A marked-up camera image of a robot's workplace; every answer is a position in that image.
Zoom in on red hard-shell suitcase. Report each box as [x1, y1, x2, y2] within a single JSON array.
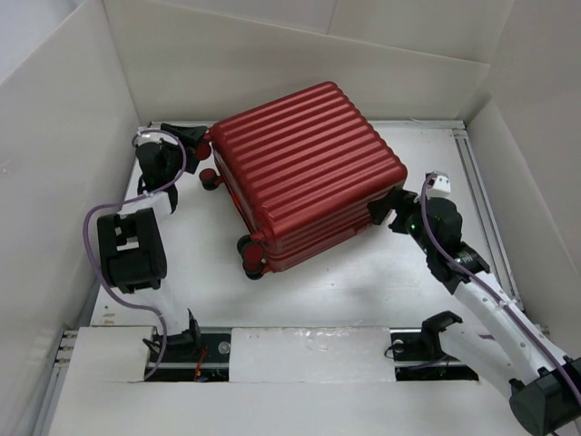
[[199, 81, 408, 280]]

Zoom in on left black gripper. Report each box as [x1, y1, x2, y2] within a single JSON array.
[[159, 124, 208, 183]]

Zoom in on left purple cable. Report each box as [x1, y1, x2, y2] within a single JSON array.
[[84, 129, 190, 378]]

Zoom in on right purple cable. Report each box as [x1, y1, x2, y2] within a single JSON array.
[[418, 174, 581, 401]]

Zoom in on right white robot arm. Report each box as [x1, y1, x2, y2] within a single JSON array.
[[368, 188, 580, 435]]

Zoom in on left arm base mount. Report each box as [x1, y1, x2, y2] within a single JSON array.
[[144, 329, 231, 382]]

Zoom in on purple cable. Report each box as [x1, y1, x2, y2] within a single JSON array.
[[418, 174, 581, 401], [84, 129, 190, 378]]

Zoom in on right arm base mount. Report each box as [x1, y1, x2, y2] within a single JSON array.
[[384, 311, 479, 382]]

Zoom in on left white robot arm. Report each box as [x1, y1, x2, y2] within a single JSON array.
[[97, 123, 211, 361]]

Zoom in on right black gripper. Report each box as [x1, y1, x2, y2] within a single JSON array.
[[367, 185, 436, 255]]

